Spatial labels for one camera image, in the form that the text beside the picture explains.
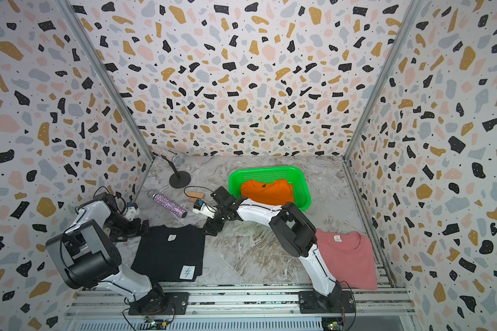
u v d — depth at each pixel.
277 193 1.03
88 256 0.46
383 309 0.75
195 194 1.03
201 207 0.79
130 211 0.83
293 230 0.54
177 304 0.73
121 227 0.75
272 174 1.17
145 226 0.80
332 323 0.71
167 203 0.97
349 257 0.88
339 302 0.67
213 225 0.80
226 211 0.73
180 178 1.10
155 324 0.70
